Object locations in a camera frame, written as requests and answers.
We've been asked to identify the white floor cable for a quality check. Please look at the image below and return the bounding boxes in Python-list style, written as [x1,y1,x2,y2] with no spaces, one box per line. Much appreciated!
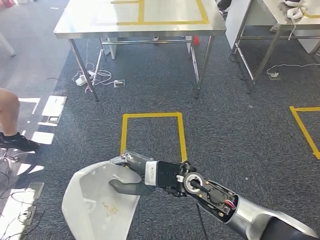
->
[266,62,320,76]

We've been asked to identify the steel table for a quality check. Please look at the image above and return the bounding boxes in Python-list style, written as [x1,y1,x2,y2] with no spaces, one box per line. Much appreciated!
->
[231,0,320,94]

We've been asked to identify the steel workbench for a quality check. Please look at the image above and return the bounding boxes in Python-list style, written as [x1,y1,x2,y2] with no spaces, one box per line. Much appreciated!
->
[53,0,227,103]

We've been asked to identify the white power strip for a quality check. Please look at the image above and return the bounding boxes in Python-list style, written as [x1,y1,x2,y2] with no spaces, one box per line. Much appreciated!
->
[75,70,96,87]

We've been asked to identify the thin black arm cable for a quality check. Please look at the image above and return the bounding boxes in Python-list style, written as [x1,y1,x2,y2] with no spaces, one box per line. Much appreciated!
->
[195,202,209,240]

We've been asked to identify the white plastic shell part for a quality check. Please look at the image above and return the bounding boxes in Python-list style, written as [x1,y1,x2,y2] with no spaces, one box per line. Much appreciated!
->
[61,159,140,240]

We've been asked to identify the white tangled cables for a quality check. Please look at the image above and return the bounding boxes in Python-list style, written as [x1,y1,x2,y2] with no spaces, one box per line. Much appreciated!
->
[72,39,118,94]

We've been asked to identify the person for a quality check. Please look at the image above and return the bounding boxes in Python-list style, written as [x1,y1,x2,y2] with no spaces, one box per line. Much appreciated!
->
[0,87,40,153]

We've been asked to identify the white cabinet panel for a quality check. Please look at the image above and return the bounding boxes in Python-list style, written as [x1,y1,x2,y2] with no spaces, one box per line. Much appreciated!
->
[225,0,253,49]

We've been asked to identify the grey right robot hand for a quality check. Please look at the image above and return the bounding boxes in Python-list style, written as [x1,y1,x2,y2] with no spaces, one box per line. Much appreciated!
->
[109,150,157,197]

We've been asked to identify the yellow floor tape square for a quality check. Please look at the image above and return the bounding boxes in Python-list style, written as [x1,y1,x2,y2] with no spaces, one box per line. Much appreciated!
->
[120,111,188,163]
[289,105,320,161]

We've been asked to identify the white controller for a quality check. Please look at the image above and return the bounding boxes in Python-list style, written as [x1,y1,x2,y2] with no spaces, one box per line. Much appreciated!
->
[285,0,309,21]

